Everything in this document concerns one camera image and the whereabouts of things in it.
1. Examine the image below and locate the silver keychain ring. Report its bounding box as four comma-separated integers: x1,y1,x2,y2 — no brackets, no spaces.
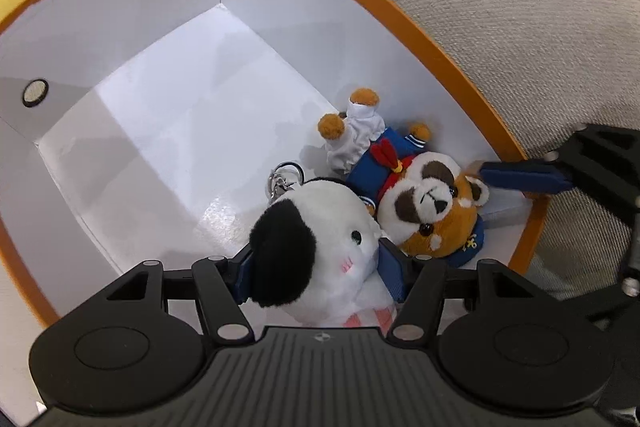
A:
267,159,305,205

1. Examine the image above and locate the brown sailor dog plush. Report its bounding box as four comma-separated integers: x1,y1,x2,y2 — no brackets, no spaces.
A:
317,88,489,268

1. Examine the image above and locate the white black-eared dog plush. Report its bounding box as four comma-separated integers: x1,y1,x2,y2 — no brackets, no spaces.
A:
245,179,396,333

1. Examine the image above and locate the orange cardboard storage box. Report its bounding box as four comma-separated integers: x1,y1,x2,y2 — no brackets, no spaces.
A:
1,0,524,327

